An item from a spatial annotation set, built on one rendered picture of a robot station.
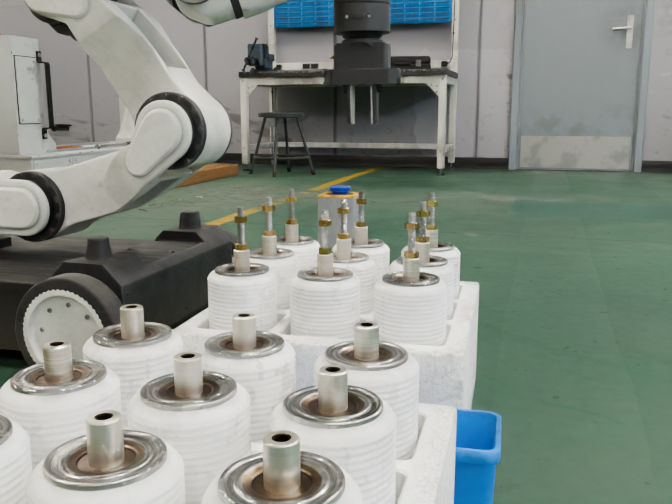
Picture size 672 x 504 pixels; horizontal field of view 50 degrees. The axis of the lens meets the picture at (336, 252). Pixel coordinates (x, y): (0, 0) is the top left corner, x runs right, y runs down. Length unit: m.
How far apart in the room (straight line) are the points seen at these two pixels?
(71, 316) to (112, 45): 0.51
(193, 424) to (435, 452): 0.22
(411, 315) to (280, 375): 0.29
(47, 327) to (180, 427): 0.79
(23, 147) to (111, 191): 2.21
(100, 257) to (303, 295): 0.50
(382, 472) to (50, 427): 0.26
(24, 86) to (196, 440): 3.20
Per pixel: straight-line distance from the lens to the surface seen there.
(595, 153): 6.06
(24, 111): 3.66
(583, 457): 1.09
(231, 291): 0.97
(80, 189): 1.51
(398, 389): 0.63
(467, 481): 0.82
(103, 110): 7.25
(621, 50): 6.07
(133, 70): 1.43
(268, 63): 5.75
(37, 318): 1.33
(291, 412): 0.54
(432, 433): 0.69
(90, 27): 1.45
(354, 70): 1.16
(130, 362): 0.70
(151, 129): 1.36
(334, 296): 0.94
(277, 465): 0.44
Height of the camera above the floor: 0.47
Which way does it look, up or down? 11 degrees down
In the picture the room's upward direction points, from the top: straight up
